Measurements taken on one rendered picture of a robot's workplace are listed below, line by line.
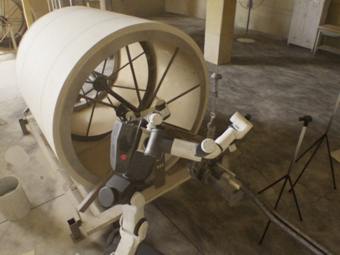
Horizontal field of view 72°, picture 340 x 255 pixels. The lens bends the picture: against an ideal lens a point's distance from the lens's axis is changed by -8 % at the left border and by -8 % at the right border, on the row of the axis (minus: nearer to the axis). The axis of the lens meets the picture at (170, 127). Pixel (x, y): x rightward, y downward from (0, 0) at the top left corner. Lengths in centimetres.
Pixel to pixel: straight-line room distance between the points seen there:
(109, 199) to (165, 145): 44
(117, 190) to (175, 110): 186
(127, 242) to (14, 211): 138
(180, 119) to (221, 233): 139
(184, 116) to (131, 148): 169
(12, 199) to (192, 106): 213
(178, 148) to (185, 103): 176
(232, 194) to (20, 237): 206
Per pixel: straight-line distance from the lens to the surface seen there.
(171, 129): 209
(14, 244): 287
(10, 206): 289
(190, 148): 134
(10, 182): 308
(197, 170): 176
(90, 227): 246
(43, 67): 238
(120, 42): 200
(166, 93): 332
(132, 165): 151
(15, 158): 386
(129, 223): 188
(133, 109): 247
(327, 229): 300
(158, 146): 135
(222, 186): 177
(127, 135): 147
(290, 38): 925
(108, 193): 150
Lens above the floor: 213
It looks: 33 degrees down
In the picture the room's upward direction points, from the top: straight up
